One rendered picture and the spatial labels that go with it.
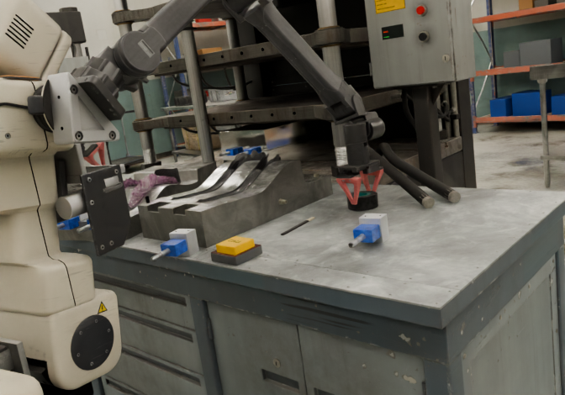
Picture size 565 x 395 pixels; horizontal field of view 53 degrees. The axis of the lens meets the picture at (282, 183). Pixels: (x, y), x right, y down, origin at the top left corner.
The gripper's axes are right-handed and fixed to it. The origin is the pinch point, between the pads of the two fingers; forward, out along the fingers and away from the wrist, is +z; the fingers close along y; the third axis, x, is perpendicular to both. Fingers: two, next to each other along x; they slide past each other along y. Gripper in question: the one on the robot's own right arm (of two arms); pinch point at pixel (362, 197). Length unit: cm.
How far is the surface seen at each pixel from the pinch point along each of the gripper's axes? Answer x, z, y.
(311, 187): 17.9, -2.0, 0.8
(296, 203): 17.9, 0.8, -6.4
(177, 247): 17, 0, -48
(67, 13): 447, -127, 170
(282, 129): 72, -14, 50
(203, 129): 105, -17, 37
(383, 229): -20.2, 0.7, -22.0
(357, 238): -19.3, 0.4, -30.2
